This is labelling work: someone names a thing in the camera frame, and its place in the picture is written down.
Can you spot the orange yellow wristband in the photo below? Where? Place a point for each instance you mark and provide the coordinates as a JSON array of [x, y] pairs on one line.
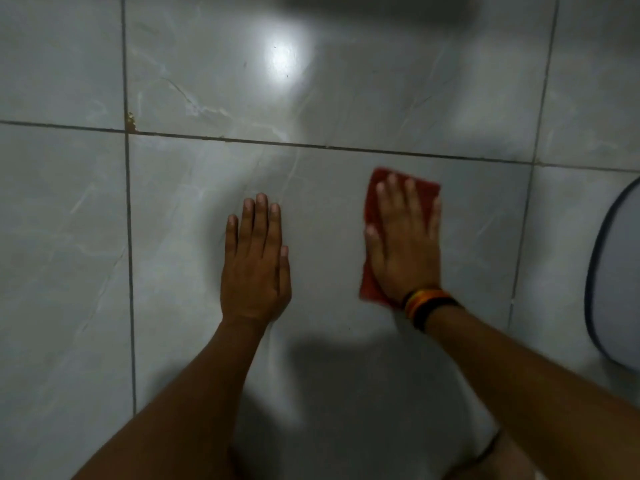
[[422, 300]]

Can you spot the red cleaning cloth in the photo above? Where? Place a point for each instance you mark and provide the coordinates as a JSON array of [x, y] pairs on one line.
[[371, 199]]

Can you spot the white bucket black rim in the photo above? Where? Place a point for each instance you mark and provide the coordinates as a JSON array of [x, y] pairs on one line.
[[620, 284]]

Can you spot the person's right hand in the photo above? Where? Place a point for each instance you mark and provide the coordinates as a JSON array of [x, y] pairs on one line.
[[405, 254]]

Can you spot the black wristband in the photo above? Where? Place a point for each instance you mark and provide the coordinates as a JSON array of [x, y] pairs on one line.
[[435, 308]]

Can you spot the person's left hand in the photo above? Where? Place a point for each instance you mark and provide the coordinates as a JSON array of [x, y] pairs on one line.
[[255, 274]]

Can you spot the person's right forearm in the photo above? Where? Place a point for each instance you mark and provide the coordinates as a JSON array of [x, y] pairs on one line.
[[525, 394]]

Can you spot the person's left forearm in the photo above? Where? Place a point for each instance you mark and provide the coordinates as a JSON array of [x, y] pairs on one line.
[[190, 409]]

